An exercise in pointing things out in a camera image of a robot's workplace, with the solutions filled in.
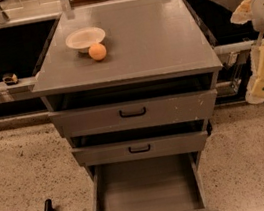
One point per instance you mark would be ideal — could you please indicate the grey drawer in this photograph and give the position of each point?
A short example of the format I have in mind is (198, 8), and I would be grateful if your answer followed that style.
(136, 114)
(169, 183)
(138, 149)

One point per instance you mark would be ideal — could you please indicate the grey drawer cabinet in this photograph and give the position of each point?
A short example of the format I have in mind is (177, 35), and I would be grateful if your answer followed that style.
(154, 49)

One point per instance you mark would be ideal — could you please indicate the black stand with tray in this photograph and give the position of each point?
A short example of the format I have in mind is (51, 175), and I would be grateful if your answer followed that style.
(231, 42)

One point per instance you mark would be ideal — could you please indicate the grey middle drawer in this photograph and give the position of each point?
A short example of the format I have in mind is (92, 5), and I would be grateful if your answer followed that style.
(138, 149)

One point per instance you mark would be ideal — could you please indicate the grey top drawer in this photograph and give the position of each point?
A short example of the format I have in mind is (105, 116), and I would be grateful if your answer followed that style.
(136, 114)

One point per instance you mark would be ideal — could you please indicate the grey bottom drawer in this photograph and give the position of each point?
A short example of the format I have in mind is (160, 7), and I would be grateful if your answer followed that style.
(169, 183)

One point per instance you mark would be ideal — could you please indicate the white bowl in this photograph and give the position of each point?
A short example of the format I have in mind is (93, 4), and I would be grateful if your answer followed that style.
(80, 40)

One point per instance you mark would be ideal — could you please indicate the orange fruit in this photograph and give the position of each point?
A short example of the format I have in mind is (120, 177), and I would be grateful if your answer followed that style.
(97, 51)

